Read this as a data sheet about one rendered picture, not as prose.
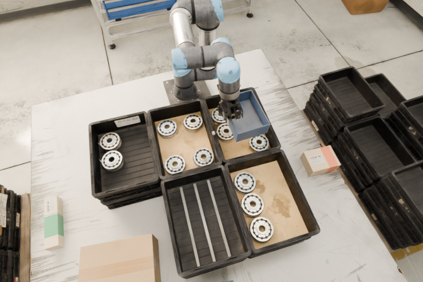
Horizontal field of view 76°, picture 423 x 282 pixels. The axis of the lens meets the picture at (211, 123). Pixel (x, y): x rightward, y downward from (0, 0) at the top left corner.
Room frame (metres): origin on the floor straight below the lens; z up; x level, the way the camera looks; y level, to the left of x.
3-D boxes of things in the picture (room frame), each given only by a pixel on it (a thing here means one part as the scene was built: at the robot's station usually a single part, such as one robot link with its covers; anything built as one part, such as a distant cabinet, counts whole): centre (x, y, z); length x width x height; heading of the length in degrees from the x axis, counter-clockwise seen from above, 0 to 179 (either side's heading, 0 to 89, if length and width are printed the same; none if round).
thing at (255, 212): (0.35, -0.19, 0.86); 0.10 x 0.10 x 0.01
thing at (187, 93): (1.09, 0.17, 0.80); 0.15 x 0.15 x 0.10
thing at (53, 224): (0.29, 0.76, 0.73); 0.24 x 0.06 x 0.06; 19
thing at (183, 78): (1.10, 0.16, 0.91); 0.13 x 0.12 x 0.14; 99
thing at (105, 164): (0.56, 0.50, 0.86); 0.10 x 0.10 x 0.01
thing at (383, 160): (0.86, -1.14, 0.31); 0.40 x 0.30 x 0.34; 19
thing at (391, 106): (1.37, -1.38, 0.26); 0.40 x 0.30 x 0.23; 19
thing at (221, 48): (0.72, -0.02, 1.42); 0.11 x 0.11 x 0.08; 9
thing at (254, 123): (0.68, -0.15, 1.10); 0.20 x 0.15 x 0.07; 20
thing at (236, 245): (0.28, 0.03, 0.87); 0.40 x 0.30 x 0.11; 16
